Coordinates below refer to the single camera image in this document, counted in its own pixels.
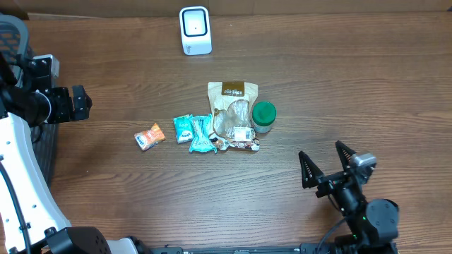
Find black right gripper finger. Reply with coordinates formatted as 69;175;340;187
335;140;356;171
299;151;324;188

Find green lid jar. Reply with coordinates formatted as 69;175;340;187
251;102;277;133

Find orange snack packet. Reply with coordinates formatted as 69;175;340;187
134;123;165;151

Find beige brown snack bag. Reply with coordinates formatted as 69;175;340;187
208;81;260;152

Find small teal white packet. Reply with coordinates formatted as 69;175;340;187
173;114;194;144

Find teal snack packet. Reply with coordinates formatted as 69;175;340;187
189;114;218;153

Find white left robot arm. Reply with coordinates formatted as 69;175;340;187
1;54;142;254

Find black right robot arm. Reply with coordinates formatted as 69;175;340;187
299;140;400;254

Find white barcode scanner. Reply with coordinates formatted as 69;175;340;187
179;6;213;56

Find grey plastic mesh basket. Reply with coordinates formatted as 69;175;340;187
1;14;59;186

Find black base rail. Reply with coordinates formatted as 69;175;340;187
148;241;400;254

